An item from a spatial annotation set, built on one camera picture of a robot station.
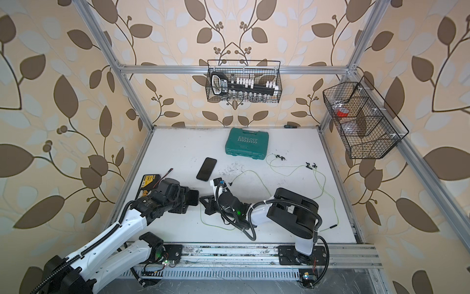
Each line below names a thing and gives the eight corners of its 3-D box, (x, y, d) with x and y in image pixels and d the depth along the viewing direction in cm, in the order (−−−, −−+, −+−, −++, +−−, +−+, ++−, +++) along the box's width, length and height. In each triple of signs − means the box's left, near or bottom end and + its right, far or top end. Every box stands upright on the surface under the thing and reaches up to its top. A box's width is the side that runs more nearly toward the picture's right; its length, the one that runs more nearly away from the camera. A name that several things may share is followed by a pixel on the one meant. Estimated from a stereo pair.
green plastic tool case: (224, 155, 109) (223, 149, 105) (231, 131, 121) (230, 126, 117) (267, 161, 106) (268, 156, 102) (269, 136, 118) (270, 131, 114)
